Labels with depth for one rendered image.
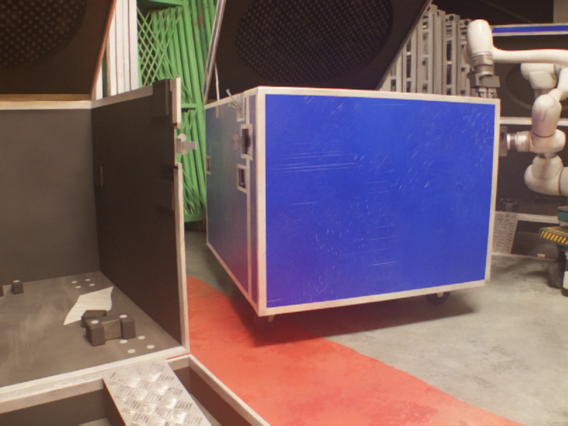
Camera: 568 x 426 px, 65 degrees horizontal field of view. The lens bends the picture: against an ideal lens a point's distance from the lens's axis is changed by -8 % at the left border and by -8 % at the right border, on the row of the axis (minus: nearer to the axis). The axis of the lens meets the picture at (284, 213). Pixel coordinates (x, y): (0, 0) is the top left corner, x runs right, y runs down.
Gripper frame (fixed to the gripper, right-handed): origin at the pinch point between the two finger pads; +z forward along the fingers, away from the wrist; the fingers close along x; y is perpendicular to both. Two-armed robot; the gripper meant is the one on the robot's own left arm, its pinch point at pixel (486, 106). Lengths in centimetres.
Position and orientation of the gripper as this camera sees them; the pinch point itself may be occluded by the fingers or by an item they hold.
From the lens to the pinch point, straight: 220.0
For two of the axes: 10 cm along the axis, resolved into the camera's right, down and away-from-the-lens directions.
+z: 0.5, 10.0, 0.0
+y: 3.0, -0.2, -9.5
